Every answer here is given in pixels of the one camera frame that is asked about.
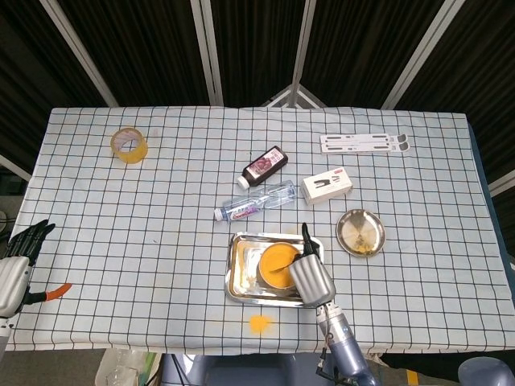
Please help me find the dark juice bottle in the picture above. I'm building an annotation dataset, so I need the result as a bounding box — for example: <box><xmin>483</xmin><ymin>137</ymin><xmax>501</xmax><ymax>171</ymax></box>
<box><xmin>237</xmin><ymin>145</ymin><xmax>289</xmax><ymax>189</ymax></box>

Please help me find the clear plastic water bottle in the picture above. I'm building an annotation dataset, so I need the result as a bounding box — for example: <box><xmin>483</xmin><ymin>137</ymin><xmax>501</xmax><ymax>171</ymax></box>
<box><xmin>213</xmin><ymin>180</ymin><xmax>298</xmax><ymax>223</ymax></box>

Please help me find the yellow packing tape roll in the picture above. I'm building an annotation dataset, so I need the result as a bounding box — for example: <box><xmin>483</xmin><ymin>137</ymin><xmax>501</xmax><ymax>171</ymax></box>
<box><xmin>110</xmin><ymin>127</ymin><xmax>149</xmax><ymax>165</ymax></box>

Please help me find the white screen frame post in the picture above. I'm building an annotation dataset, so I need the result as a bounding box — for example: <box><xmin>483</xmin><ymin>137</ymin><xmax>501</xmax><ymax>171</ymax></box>
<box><xmin>488</xmin><ymin>168</ymin><xmax>515</xmax><ymax>198</ymax></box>
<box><xmin>0</xmin><ymin>154</ymin><xmax>32</xmax><ymax>182</ymax></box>
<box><xmin>190</xmin><ymin>0</ymin><xmax>225</xmax><ymax>107</ymax></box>
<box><xmin>381</xmin><ymin>0</ymin><xmax>466</xmax><ymax>110</ymax></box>
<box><xmin>39</xmin><ymin>0</ymin><xmax>119</xmax><ymax>108</ymax></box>
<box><xmin>289</xmin><ymin>0</ymin><xmax>317</xmax><ymax>108</ymax></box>

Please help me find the rectangular steel tray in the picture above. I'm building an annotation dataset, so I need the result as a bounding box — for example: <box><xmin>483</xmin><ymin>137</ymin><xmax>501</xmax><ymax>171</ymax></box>
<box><xmin>224</xmin><ymin>232</ymin><xmax>325</xmax><ymax>309</ymax></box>

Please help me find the white screen foot bracket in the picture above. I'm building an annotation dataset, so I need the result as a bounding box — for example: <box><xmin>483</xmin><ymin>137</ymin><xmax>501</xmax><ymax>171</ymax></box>
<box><xmin>261</xmin><ymin>84</ymin><xmax>327</xmax><ymax>109</ymax></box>

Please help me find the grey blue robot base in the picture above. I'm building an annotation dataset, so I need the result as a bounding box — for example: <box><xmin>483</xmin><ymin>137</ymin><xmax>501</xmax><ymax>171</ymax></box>
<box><xmin>160</xmin><ymin>353</ymin><xmax>335</xmax><ymax>386</ymax></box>

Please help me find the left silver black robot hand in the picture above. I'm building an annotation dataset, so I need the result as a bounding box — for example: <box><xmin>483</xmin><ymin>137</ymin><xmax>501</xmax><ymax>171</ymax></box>
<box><xmin>0</xmin><ymin>219</ymin><xmax>73</xmax><ymax>318</ymax></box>

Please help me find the round steel plate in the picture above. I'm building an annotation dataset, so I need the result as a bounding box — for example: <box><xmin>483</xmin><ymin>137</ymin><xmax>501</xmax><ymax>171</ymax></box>
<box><xmin>336</xmin><ymin>208</ymin><xmax>386</xmax><ymax>257</ymax></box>

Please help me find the clear plastic bag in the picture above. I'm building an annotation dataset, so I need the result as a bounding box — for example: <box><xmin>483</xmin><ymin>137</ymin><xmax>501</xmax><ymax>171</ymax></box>
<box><xmin>94</xmin><ymin>348</ymin><xmax>162</xmax><ymax>386</ymax></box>

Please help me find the white stapler box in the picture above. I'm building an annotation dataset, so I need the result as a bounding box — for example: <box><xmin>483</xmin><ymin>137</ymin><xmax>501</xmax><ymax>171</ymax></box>
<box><xmin>300</xmin><ymin>166</ymin><xmax>354</xmax><ymax>207</ymax></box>

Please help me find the bowl of yellow powder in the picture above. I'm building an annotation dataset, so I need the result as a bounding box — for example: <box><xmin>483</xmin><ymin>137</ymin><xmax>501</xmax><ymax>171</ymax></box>
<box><xmin>257</xmin><ymin>242</ymin><xmax>306</xmax><ymax>290</ymax></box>

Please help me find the spilled yellow powder pile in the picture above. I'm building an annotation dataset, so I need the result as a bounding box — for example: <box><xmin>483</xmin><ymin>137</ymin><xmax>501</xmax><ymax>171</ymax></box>
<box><xmin>247</xmin><ymin>313</ymin><xmax>275</xmax><ymax>335</ymax></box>

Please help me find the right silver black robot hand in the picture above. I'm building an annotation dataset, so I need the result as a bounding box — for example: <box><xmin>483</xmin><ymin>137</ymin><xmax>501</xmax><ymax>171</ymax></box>
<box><xmin>288</xmin><ymin>222</ymin><xmax>337</xmax><ymax>309</ymax></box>

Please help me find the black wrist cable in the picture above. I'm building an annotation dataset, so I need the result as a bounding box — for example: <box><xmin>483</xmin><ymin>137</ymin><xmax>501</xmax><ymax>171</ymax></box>
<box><xmin>315</xmin><ymin>331</ymin><xmax>336</xmax><ymax>377</ymax></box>

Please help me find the small metal spoon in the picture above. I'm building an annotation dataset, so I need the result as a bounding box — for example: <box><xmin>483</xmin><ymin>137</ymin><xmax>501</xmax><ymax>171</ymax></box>
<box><xmin>268</xmin><ymin>253</ymin><xmax>301</xmax><ymax>274</ymax></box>

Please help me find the white black-grid tablecloth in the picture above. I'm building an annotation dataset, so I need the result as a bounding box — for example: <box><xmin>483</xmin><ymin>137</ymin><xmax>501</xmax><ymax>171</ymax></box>
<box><xmin>2</xmin><ymin>106</ymin><xmax>515</xmax><ymax>357</ymax></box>

